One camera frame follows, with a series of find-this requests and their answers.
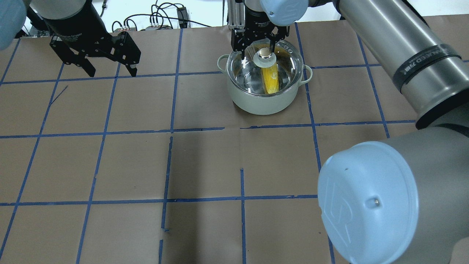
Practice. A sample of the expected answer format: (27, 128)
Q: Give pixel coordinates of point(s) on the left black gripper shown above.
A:
(70, 30)

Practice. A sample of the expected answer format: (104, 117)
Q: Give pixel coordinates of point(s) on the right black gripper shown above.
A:
(257, 22)

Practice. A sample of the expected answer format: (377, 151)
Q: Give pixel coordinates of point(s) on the glass pot lid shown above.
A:
(258, 54)

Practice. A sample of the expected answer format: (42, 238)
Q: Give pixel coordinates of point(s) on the yellow corn cob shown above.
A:
(270, 79)

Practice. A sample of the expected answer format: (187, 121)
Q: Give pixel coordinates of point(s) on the pale green cooking pot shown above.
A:
(262, 106)

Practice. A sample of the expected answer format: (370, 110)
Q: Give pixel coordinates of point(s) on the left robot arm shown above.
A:
(15, 12)

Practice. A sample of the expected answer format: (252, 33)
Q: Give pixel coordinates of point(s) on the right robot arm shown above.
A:
(359, 185)

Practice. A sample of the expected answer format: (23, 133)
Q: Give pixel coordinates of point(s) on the black power adapter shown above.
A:
(183, 17)

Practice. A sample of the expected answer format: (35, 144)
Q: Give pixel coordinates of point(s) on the aluminium frame post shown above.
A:
(236, 14)

